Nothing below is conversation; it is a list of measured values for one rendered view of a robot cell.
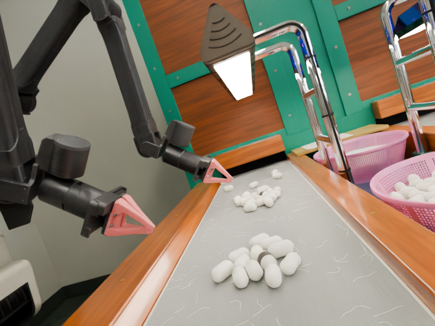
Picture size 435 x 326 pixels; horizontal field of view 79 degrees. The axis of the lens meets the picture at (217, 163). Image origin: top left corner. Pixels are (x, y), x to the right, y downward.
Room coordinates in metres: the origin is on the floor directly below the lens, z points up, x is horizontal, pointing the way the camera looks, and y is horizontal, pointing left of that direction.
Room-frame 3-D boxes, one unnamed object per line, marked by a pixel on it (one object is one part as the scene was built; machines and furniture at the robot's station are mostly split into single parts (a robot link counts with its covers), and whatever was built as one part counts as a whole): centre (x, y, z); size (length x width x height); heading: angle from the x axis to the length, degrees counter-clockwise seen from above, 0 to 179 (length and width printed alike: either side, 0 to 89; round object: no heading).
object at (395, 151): (0.80, -0.43, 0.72); 0.27 x 0.27 x 0.10
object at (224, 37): (0.69, -0.12, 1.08); 0.62 x 0.08 x 0.07; 170
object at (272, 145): (1.13, -0.14, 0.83); 0.30 x 0.06 x 0.07; 80
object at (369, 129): (1.02, -0.47, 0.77); 0.33 x 0.15 x 0.01; 80
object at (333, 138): (0.67, -0.20, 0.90); 0.20 x 0.19 x 0.45; 170
